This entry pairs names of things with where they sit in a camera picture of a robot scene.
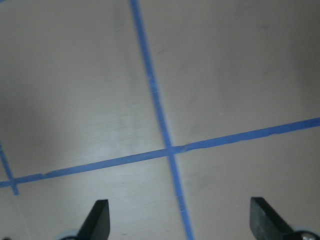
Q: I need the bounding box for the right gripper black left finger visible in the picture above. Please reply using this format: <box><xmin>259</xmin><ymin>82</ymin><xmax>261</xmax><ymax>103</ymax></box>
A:
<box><xmin>76</xmin><ymin>199</ymin><xmax>111</xmax><ymax>240</ymax></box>

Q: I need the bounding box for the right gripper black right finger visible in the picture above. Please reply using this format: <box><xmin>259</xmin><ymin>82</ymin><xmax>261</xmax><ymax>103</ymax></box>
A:
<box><xmin>249</xmin><ymin>197</ymin><xmax>298</xmax><ymax>240</ymax></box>

